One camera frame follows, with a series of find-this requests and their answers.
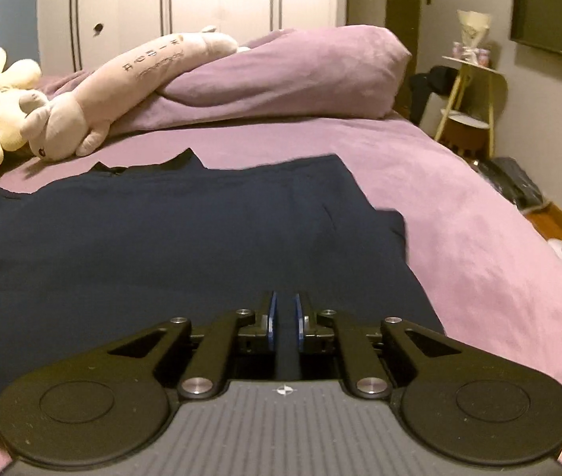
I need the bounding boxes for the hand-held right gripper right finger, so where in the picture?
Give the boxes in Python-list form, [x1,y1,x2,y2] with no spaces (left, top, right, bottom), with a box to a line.
[291,292,461,400]

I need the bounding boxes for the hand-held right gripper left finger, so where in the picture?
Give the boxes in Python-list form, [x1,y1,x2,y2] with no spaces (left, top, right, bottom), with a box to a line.
[107,292,280,400]

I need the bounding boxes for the dark navy zip jacket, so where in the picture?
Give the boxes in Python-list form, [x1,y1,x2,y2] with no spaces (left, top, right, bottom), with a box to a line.
[0,148,446,410]

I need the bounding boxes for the dark hanging clothes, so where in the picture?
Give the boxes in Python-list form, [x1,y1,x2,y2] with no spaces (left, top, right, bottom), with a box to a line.
[410,65,461,125]

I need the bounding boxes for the purple bed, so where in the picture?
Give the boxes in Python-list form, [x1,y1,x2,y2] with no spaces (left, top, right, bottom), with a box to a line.
[0,73,562,476]

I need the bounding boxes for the purple pillow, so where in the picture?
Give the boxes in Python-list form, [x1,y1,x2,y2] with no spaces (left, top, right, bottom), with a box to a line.
[38,25,413,138]

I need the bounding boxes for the round brown basket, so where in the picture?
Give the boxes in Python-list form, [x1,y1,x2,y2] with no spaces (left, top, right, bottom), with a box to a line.
[446,114,491,154]

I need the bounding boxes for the black bag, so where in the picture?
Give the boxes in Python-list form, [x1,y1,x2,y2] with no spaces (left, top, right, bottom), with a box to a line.
[479,157,545,212]

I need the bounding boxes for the long pale plush toy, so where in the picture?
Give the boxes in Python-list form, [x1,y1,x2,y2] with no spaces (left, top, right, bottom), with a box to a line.
[20,27,240,162]

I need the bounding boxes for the yellow side table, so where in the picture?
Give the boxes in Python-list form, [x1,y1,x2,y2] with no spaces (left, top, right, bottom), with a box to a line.
[432,54,508,160]

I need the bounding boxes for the white wardrobe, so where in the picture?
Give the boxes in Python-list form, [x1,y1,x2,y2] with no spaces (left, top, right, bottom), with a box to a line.
[37,0,349,76]

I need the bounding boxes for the white wrapped bouquet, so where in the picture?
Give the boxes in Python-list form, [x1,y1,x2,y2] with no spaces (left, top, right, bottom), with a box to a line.
[456,9,493,58]

